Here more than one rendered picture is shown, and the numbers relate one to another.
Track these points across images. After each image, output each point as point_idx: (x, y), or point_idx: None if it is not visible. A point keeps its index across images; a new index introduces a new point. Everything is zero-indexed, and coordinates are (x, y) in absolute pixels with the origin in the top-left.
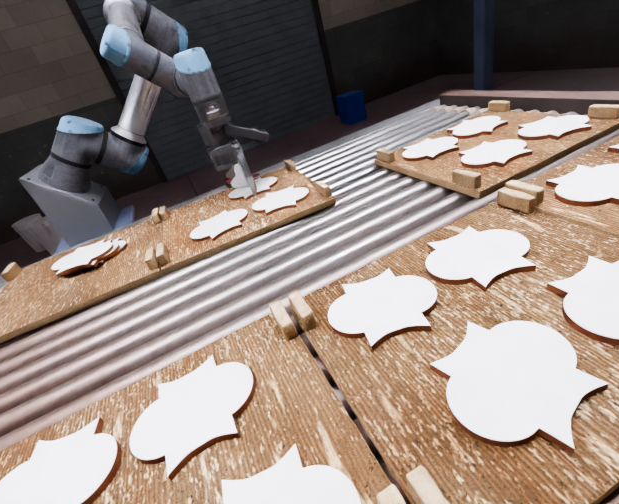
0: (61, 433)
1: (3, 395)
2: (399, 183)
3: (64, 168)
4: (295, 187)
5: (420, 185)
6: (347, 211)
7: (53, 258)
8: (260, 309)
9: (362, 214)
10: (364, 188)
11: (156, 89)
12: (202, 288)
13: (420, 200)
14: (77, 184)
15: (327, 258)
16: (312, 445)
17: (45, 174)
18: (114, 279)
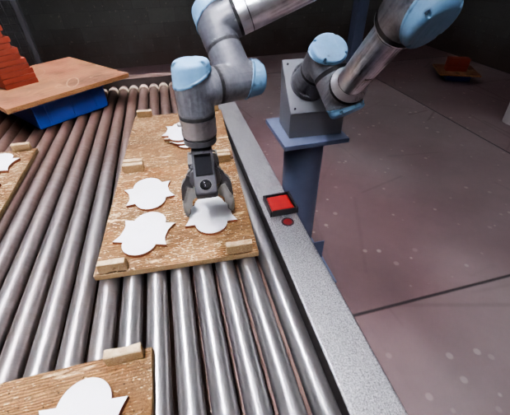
0: (20, 163)
1: (82, 142)
2: (62, 354)
3: (298, 73)
4: (166, 248)
5: (26, 372)
6: (74, 288)
7: (218, 119)
8: (16, 219)
9: (48, 296)
10: (97, 314)
11: (370, 60)
12: (79, 194)
13: (1, 355)
14: (298, 90)
15: (17, 257)
16: None
17: (296, 67)
18: (138, 153)
